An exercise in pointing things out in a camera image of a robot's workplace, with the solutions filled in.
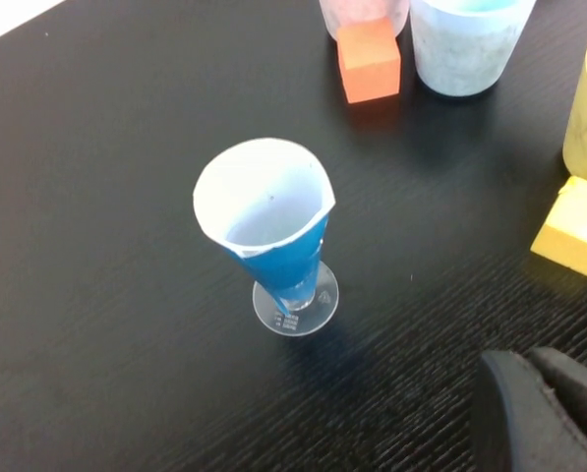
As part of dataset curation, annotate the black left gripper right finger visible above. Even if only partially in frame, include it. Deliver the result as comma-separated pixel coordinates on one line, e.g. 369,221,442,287
527,345,587,453

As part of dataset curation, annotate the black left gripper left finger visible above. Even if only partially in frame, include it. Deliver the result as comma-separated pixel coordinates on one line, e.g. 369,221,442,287
471,349,587,472

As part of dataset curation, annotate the light blue plastic cup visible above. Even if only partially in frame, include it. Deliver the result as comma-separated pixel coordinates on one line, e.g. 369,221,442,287
408,0,539,98

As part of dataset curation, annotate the pink plastic cup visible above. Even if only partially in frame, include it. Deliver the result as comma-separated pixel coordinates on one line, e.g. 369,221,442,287
319,0,412,41

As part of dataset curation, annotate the yellow foam cube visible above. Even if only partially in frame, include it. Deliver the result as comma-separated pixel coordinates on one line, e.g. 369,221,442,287
529,175,587,278

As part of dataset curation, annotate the yellow plastic cup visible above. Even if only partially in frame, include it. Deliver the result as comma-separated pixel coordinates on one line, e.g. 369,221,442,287
561,33,587,189

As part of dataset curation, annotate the blue conical measuring glass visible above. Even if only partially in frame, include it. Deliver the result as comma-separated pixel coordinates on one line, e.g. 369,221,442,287
192,139,340,338

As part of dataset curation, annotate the orange foam cube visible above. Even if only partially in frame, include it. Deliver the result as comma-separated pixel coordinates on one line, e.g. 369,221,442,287
336,15,402,105

